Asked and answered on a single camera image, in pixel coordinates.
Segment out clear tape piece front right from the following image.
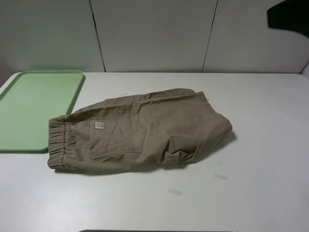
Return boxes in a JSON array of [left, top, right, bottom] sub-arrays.
[[214, 174, 227, 181]]

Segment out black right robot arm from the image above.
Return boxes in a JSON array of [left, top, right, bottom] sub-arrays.
[[267, 0, 309, 38]]

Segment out clear tape piece near front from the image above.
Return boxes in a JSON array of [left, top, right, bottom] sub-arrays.
[[168, 188, 182, 196]]

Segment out clear tape piece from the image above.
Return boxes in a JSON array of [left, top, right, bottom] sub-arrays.
[[214, 174, 227, 181], [168, 188, 182, 196]]

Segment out green plastic tray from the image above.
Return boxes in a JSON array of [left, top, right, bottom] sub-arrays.
[[0, 71, 85, 153]]

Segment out khaki shorts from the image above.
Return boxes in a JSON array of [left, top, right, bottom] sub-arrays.
[[47, 88, 232, 171]]

